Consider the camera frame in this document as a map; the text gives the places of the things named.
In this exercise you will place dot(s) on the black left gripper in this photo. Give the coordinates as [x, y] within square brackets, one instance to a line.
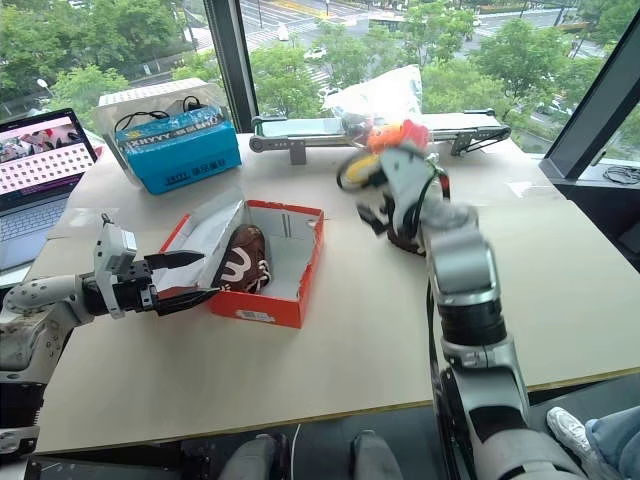
[131, 292]

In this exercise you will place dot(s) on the brown shoe with white stripes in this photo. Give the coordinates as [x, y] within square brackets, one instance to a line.
[406, 242]
[240, 260]

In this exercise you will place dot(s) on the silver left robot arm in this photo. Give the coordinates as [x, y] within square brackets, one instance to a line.
[35, 310]

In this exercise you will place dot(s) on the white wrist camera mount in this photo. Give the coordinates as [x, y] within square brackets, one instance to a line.
[112, 245]
[405, 175]

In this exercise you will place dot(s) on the yellow and black tape roll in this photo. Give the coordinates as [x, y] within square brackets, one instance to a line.
[357, 172]

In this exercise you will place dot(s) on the blue jeans leg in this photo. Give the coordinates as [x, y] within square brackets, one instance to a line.
[617, 440]

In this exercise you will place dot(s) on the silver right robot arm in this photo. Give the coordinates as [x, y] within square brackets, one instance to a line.
[465, 280]

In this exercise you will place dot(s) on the small conveyor belt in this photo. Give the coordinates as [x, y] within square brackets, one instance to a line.
[300, 135]

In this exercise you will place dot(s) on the orange cardboard shoebox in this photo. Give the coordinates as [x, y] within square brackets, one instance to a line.
[295, 270]

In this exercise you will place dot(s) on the open laptop computer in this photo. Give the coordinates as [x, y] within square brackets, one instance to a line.
[35, 170]

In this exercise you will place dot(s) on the dark window frame post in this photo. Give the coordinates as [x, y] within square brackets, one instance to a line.
[232, 60]

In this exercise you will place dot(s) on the white plastic storage container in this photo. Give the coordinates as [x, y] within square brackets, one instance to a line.
[150, 95]

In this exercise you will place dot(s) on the dark rounded grey shape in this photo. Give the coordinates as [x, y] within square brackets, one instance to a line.
[257, 457]
[375, 455]

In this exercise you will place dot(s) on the dark slanted window frame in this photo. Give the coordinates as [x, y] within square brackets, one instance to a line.
[595, 100]

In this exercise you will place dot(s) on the blue printed cardboard box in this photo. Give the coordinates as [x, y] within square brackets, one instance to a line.
[185, 155]

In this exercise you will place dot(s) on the orange toy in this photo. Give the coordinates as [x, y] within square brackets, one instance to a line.
[395, 135]

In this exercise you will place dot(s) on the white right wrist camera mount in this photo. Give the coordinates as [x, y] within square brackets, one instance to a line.
[405, 175]

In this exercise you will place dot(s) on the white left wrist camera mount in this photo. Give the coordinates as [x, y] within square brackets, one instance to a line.
[112, 245]

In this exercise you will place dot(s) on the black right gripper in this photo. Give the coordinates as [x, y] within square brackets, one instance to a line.
[387, 215]

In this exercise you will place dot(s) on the white sneaker of person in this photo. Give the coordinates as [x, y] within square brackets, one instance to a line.
[567, 430]

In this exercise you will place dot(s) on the clear plastic bag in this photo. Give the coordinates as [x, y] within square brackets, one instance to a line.
[380, 95]

